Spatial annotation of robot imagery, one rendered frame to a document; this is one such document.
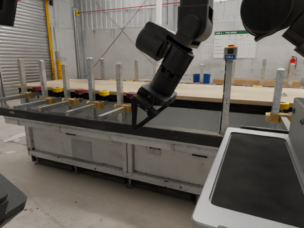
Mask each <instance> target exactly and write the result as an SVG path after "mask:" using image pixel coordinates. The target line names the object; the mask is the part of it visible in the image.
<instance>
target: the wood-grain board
mask: <svg viewBox="0 0 304 228"><path fill-rule="evenodd" d="M69 83H70V92H75V89H85V93H89V88H88V80H87V79H69ZM147 83H150V82H139V81H123V95H126V93H127V92H137V91H138V89H139V88H140V87H141V86H142V85H144V84H147ZM12 86H13V88H21V85H20V84H16V85H12ZM33 86H41V83H40V82H33V83H27V89H33V88H32V87H33ZM54 87H62V91H64V89H63V80H53V81H47V90H52V88H54ZM100 90H109V94H110V95H117V88H116V81H109V80H95V93H96V94H99V91H100ZM174 91H175V92H176V93H177V97H176V99H177V100H195V101H208V102H220V103H222V101H223V85H203V84H181V83H179V84H178V85H177V87H176V89H175V90H174ZM283 93H286V94H287V96H284V97H283V96H282V97H281V101H283V102H288V103H289V104H290V105H289V108H292V107H293V103H294V98H295V97H300V98H304V89H297V88H282V94H283ZM273 94H274V87H255V86H233V85H232V86H231V96H230V103H233V104H246V105H264V106H272V101H273Z"/></svg>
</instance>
